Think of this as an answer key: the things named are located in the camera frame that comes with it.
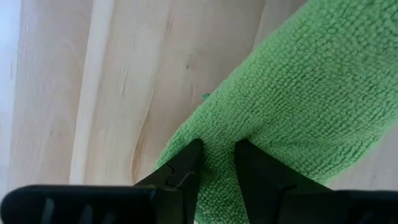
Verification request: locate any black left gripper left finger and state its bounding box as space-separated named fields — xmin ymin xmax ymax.
xmin=0 ymin=138 xmax=205 ymax=224

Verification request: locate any green microfiber towel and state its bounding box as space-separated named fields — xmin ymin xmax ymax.
xmin=154 ymin=0 xmax=398 ymax=224

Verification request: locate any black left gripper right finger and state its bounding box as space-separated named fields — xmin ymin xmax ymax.
xmin=234 ymin=139 xmax=398 ymax=224

